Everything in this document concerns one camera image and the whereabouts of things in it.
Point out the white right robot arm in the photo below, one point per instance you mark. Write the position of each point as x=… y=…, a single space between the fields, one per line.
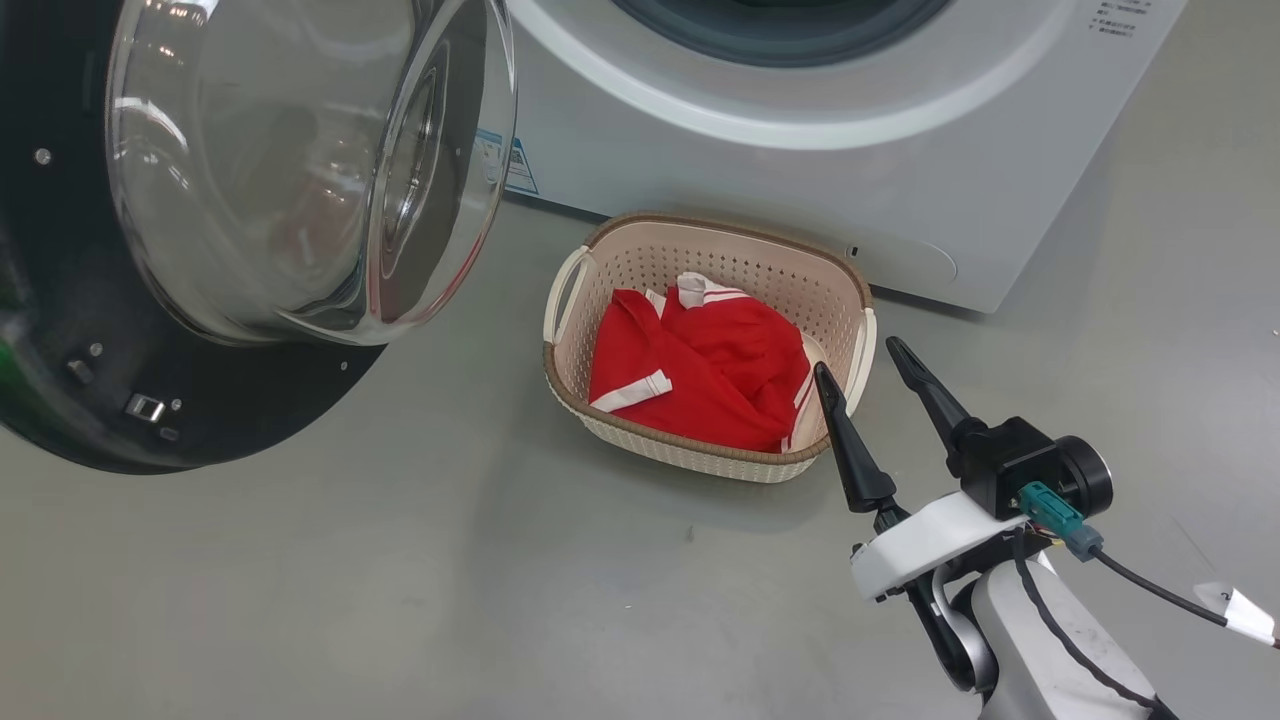
x=1030 y=650

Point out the red jersey with white stripes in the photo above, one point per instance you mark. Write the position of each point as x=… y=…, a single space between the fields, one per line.
x=740 y=340

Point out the cream perforated laundry basket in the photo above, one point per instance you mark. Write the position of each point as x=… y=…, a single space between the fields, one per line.
x=700 y=455

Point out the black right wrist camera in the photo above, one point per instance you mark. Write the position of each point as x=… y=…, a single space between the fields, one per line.
x=1010 y=460

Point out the washing machine glass door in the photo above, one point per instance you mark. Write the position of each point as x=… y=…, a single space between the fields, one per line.
x=200 y=400

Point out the white front-load washing machine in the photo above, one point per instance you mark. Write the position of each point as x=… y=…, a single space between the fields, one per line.
x=850 y=170

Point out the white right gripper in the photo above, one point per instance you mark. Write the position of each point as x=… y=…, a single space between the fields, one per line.
x=930 y=540

